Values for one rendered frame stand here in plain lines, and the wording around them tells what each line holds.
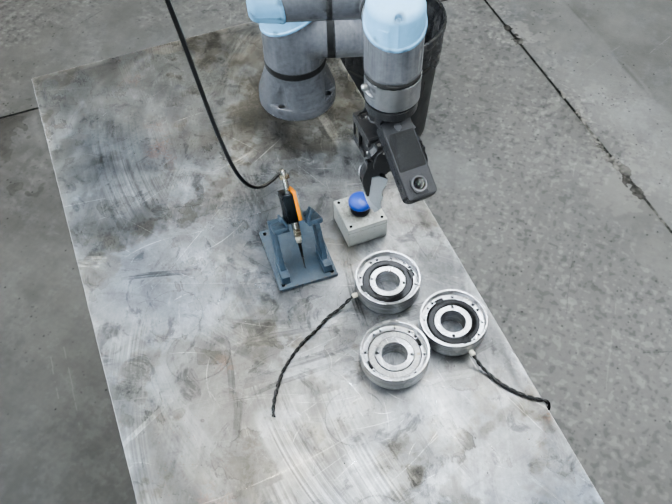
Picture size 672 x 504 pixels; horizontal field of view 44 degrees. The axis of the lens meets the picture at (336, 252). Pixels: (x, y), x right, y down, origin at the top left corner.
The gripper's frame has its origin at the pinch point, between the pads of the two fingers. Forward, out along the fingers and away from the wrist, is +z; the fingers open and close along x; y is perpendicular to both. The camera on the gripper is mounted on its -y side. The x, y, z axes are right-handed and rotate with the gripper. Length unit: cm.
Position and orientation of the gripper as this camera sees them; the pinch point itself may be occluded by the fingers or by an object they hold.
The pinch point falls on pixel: (392, 204)
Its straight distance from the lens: 125.2
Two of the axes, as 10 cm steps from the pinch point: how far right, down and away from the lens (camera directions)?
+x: -9.3, 3.0, -2.0
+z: 0.2, 5.9, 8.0
